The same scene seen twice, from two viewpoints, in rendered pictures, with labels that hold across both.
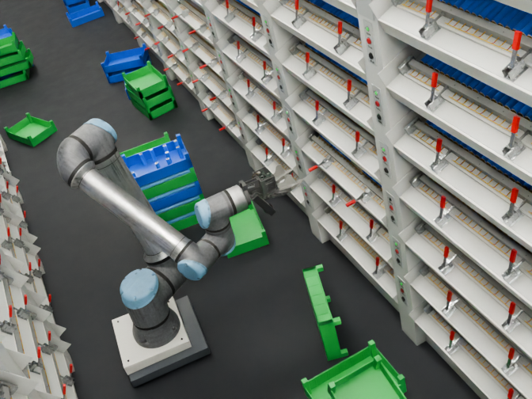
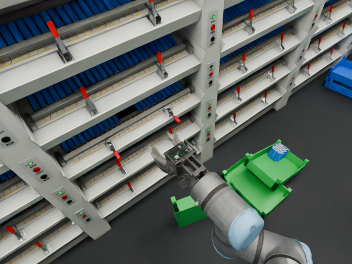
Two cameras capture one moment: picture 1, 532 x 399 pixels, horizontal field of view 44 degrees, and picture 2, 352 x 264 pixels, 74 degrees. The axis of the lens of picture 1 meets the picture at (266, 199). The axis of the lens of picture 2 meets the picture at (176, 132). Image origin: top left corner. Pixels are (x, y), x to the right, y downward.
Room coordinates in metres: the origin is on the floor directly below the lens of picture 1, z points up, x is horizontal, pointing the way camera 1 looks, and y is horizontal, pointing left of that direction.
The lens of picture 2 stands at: (1.90, 0.33, 1.22)
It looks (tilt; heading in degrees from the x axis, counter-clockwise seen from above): 50 degrees down; 255
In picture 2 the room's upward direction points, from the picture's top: 7 degrees counter-clockwise
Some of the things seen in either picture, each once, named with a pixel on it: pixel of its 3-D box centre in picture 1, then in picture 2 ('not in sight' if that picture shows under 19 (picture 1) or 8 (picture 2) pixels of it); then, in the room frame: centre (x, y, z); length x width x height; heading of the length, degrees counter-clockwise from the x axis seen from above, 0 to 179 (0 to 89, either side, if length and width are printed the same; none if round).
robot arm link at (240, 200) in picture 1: (237, 198); (207, 190); (1.77, 0.09, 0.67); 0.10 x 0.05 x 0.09; 16
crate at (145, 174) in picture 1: (156, 161); not in sight; (2.65, 0.45, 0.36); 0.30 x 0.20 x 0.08; 99
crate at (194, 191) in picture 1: (166, 187); not in sight; (2.65, 0.45, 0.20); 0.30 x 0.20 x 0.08; 99
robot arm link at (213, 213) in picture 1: (214, 210); (232, 216); (1.75, 0.18, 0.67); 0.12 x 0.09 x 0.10; 106
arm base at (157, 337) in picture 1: (153, 321); not in sight; (1.84, 0.56, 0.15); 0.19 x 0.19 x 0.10
